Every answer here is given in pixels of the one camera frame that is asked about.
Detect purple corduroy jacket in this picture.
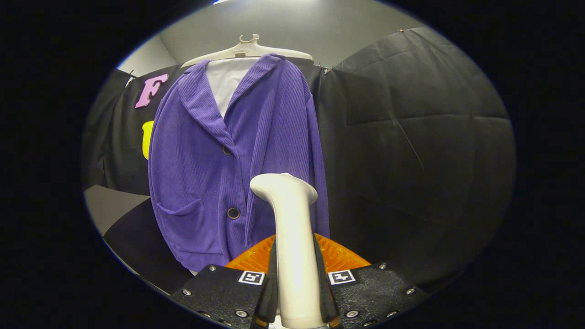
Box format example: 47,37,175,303
148,53,330,274

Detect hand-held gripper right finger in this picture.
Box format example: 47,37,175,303
313,233,430,329

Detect white plastic clothes hanger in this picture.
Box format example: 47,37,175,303
181,34,315,69

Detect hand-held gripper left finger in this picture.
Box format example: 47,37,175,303
170,234,280,329

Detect black backdrop cloth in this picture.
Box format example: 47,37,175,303
81,27,518,295

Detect white garment steamer head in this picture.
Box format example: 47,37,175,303
250,173,328,329

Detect white shirt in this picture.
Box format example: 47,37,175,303
205,57,261,118

